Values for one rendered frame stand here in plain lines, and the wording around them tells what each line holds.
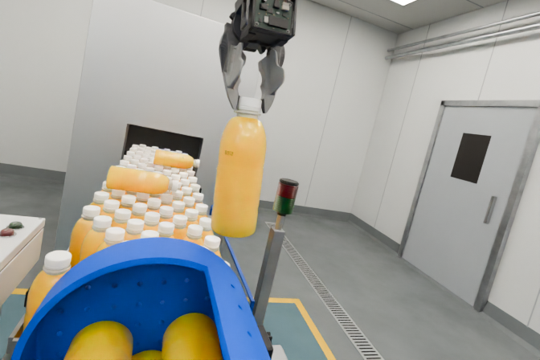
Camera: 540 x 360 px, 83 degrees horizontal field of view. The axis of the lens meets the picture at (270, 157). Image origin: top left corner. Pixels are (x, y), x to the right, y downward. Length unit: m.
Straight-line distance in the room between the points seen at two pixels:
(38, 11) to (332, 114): 4.30
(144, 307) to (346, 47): 5.22
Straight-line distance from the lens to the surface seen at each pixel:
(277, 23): 0.43
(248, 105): 0.45
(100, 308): 0.50
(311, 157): 5.23
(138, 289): 0.49
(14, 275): 0.77
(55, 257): 0.67
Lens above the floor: 1.42
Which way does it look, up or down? 6 degrees down
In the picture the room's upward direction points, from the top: 13 degrees clockwise
